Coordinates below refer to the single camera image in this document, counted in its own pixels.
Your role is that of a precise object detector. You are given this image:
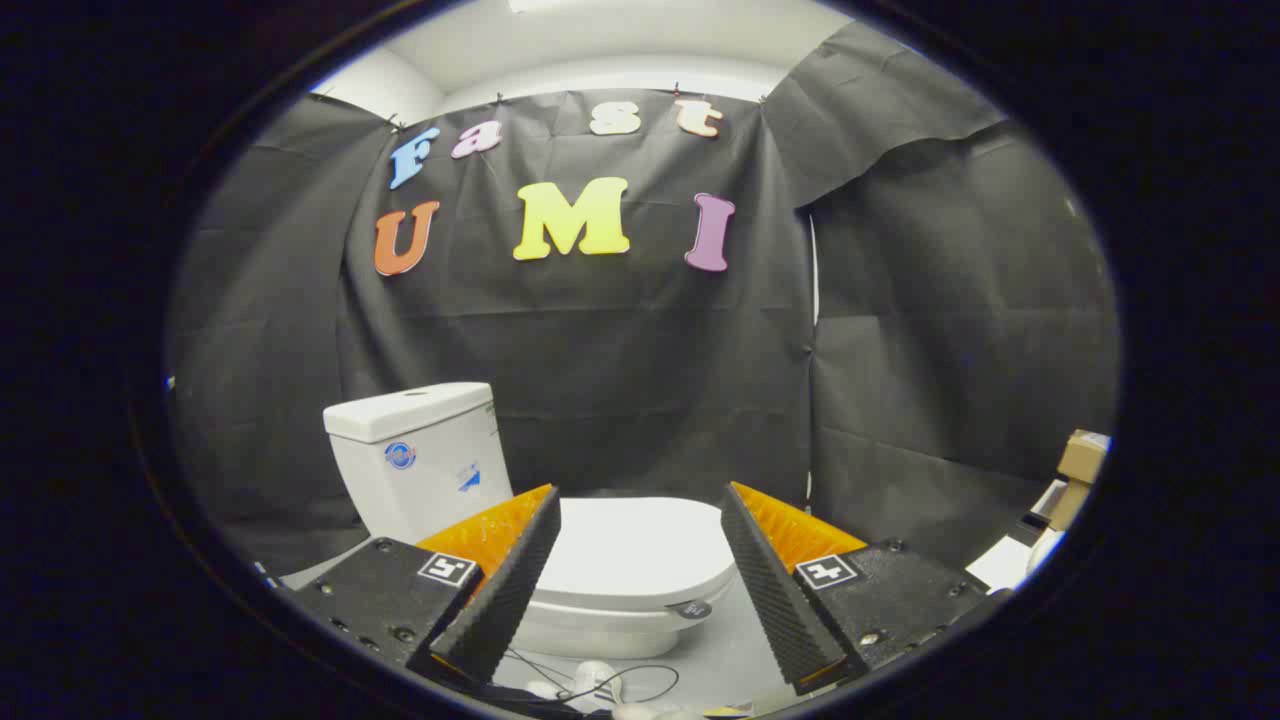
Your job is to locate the brown cardboard box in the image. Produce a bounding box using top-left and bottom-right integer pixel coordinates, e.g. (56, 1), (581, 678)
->
(1058, 430), (1111, 486)

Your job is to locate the white ceramic toilet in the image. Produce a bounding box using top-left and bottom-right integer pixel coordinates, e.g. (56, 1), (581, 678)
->
(322, 382), (741, 661)

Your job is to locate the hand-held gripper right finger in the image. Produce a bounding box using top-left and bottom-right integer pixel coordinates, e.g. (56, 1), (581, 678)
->
(720, 481), (1011, 696)

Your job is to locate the white toilet lid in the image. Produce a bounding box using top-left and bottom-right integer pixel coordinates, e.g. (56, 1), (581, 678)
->
(535, 497), (738, 613)

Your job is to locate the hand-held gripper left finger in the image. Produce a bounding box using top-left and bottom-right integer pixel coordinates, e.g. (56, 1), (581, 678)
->
(290, 484), (563, 686)

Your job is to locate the thin black cable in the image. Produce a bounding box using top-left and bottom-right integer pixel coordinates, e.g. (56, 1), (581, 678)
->
(500, 648), (681, 706)

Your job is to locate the black backdrop cloth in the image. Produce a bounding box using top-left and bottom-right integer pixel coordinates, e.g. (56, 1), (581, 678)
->
(165, 20), (1119, 576)

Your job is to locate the white flat sheet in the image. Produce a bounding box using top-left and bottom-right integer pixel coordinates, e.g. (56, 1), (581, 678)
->
(965, 535), (1036, 591)

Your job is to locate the white toilet tank cover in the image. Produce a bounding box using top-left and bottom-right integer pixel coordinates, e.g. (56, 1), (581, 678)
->
(322, 382), (495, 444)

